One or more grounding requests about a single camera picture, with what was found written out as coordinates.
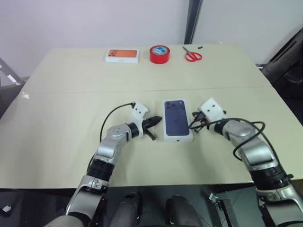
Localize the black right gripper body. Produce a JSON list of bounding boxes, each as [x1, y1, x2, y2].
[[192, 110, 209, 130]]

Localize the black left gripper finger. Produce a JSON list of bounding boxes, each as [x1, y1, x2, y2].
[[148, 115, 163, 128], [144, 127, 157, 142]]

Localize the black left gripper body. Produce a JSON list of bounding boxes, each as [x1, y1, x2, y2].
[[141, 117, 155, 134]]

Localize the orange print phone box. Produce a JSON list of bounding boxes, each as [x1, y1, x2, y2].
[[103, 48, 141, 64]]

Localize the red tape roll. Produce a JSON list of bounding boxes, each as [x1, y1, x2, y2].
[[149, 44, 171, 65]]

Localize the dark rounded shape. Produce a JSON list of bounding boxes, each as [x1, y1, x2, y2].
[[165, 193, 202, 227], [113, 192, 144, 227]]

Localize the dark vertical pillar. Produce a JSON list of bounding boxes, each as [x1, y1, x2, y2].
[[184, 0, 205, 44]]

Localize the black chair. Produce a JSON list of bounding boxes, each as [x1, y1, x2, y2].
[[261, 30, 303, 100]]

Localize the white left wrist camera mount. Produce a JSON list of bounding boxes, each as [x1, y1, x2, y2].
[[131, 102, 152, 138]]

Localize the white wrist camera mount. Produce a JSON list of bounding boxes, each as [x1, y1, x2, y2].
[[131, 102, 152, 138], [197, 97, 226, 122]]

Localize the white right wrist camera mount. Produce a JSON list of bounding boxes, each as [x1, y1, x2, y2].
[[197, 97, 226, 122]]

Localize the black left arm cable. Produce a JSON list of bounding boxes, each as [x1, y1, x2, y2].
[[100, 102, 136, 143]]

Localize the red handled scissors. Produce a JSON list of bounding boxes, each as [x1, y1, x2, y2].
[[181, 45, 204, 63]]

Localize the metal table leg bracket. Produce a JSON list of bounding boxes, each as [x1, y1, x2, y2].
[[209, 192, 238, 227]]

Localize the grey metal frame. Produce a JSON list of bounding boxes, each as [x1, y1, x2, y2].
[[0, 56, 30, 86]]

